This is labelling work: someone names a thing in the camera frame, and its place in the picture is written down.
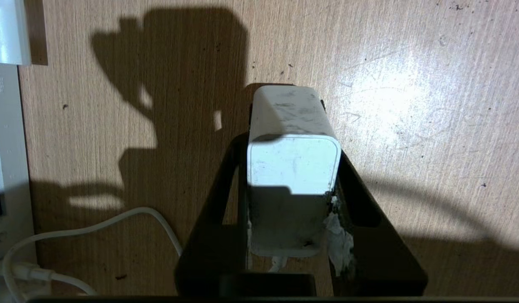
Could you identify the white power adapter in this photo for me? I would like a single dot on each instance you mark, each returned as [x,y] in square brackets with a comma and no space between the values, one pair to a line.
[293,168]

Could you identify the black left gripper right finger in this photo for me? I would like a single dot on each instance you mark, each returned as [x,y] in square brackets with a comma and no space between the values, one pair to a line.
[381,261]

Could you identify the white router with antennas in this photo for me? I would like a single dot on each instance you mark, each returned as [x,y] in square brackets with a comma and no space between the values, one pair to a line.
[9,147]

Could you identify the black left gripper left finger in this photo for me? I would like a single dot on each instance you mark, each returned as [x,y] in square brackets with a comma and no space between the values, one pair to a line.
[205,256]

